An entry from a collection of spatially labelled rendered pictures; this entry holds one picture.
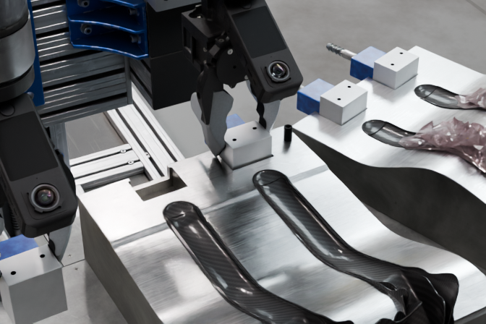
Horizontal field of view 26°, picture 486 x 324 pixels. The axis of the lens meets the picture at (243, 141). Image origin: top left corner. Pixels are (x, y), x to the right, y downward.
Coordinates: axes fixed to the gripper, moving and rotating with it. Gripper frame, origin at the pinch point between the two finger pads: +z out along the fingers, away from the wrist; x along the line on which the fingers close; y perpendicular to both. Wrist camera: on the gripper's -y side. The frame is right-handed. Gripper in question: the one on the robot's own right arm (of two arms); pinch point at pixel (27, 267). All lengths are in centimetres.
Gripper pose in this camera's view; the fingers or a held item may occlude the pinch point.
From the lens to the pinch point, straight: 96.6
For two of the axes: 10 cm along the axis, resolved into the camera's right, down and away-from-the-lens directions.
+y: -5.0, -5.2, 7.0
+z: 0.0, 8.0, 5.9
